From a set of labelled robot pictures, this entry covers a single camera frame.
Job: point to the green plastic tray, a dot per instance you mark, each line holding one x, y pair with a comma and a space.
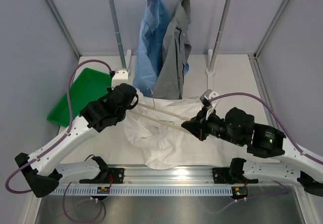
89, 86

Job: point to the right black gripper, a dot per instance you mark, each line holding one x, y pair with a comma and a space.
198, 125

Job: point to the white slotted cable duct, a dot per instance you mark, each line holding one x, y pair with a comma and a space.
143, 191

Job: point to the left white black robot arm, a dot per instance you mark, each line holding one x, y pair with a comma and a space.
43, 169

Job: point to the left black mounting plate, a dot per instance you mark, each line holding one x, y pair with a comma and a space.
114, 174

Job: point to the metal wire hanger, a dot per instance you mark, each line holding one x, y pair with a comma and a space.
160, 110

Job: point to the light blue shirt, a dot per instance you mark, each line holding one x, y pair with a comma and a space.
149, 55

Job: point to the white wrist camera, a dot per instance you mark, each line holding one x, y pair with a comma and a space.
210, 106
119, 76

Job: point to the black mounting plate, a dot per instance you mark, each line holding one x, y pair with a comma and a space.
114, 174
223, 175

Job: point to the grey shirt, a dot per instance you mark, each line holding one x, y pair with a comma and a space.
175, 53

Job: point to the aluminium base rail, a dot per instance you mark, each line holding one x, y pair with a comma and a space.
182, 174

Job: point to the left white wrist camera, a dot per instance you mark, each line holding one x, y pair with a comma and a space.
119, 76

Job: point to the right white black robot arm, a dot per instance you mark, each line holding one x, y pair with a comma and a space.
263, 141

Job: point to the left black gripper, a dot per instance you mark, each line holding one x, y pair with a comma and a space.
109, 90

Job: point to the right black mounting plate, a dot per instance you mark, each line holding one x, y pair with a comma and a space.
223, 175

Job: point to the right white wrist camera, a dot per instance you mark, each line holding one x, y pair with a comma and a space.
210, 106

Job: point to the white shirt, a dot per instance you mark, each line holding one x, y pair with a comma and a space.
164, 147

